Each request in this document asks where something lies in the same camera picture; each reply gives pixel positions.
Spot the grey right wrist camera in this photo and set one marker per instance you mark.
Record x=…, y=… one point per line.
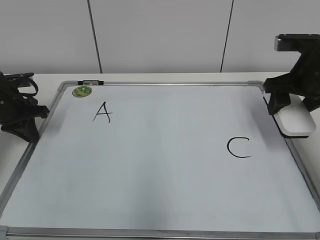
x=287, y=42

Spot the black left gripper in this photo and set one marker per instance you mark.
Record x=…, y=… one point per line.
x=19, y=107

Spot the white whiteboard eraser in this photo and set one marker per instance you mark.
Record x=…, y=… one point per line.
x=294, y=120

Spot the round green magnet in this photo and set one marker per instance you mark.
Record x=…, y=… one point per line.
x=82, y=91

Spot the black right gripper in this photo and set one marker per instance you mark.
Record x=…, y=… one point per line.
x=303, y=80

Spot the black silver marker clip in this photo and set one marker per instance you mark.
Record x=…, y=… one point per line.
x=90, y=83

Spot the white whiteboard with aluminium frame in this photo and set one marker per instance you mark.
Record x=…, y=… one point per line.
x=160, y=161

